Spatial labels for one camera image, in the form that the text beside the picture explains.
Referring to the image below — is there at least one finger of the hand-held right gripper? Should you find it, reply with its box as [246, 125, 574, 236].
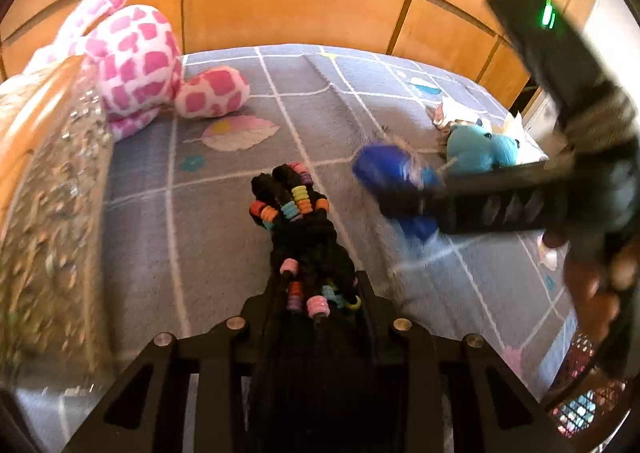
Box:
[352, 143, 446, 216]
[400, 213, 443, 241]

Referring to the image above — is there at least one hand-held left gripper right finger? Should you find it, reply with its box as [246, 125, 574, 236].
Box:
[355, 272, 576, 453]

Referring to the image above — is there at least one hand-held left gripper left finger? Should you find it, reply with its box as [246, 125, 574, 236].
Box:
[65, 280, 276, 453]

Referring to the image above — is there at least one blue plush toy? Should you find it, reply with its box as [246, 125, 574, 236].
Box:
[445, 120, 523, 176]

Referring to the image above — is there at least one black beaded wig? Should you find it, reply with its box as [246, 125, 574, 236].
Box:
[247, 162, 401, 453]

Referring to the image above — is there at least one person's right hand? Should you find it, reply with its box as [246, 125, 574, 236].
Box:
[542, 233, 640, 359]

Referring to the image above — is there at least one grey checked bed sheet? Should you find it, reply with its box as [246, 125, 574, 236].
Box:
[0, 45, 586, 404]

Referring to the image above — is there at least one rattan chair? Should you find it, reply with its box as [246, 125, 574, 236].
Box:
[545, 328, 631, 439]

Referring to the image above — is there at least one pink spotted plush toy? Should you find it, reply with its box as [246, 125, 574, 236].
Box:
[25, 0, 251, 141]

